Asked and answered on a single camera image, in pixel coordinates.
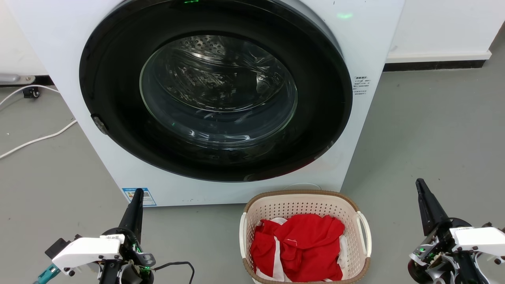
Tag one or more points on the red garment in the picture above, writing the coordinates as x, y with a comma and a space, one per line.
311, 240

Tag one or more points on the black round washer door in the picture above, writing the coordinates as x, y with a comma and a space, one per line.
118, 79

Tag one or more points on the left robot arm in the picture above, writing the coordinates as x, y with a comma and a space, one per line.
109, 274

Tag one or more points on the black baseboard strip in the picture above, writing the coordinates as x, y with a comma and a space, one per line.
434, 65

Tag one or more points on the blue energy label sticker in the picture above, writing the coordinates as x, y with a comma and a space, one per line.
149, 197

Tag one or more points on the white front-load washing machine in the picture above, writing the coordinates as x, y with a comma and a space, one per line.
59, 47

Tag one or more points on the black box behind left housing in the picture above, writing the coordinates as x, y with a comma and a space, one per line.
59, 246

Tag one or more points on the small black caster wheel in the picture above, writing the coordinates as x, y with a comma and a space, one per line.
31, 93

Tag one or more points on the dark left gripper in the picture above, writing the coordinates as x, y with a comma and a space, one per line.
132, 248

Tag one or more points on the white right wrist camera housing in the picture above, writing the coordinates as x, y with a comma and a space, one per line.
479, 236

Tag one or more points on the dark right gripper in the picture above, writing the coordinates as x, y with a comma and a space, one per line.
434, 252

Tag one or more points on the beige plastic laundry basket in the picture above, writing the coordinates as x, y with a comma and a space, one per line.
300, 203

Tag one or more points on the grey washer door latch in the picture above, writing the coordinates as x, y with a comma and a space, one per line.
99, 124

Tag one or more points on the small grey text sticker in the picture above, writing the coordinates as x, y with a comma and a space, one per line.
361, 85

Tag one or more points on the grey metal frame bar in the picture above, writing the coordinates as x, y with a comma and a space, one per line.
14, 78

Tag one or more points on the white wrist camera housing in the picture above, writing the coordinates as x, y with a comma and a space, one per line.
85, 250
479, 236

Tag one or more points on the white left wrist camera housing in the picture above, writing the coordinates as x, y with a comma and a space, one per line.
85, 250

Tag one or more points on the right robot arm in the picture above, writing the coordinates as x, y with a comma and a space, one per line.
471, 270

